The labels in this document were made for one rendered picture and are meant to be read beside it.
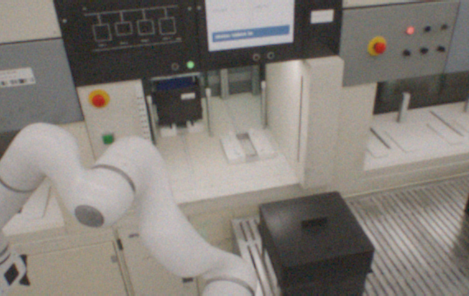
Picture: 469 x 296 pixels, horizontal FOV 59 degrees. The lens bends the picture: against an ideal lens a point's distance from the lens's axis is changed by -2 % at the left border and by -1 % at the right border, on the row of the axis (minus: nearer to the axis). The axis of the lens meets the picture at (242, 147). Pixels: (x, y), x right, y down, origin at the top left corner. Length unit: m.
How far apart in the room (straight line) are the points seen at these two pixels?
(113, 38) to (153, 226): 0.69
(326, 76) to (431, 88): 1.04
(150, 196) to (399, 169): 1.32
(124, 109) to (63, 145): 0.66
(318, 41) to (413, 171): 0.81
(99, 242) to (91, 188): 1.05
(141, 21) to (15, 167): 0.64
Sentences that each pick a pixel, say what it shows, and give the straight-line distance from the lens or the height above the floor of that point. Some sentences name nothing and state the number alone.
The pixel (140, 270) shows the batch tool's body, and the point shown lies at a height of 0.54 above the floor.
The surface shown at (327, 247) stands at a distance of 1.30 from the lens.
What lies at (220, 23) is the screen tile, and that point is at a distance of 1.37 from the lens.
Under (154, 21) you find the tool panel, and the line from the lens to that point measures 1.35.
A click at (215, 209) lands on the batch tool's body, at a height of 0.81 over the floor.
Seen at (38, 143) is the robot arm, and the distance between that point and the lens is 0.85.
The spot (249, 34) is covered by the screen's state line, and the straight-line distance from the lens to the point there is 1.40.
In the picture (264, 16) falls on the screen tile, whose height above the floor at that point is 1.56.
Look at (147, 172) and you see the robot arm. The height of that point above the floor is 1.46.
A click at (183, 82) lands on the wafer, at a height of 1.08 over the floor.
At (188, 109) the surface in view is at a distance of 2.05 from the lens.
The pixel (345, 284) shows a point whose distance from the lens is 1.40.
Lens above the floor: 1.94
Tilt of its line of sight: 33 degrees down
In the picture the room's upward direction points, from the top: 2 degrees counter-clockwise
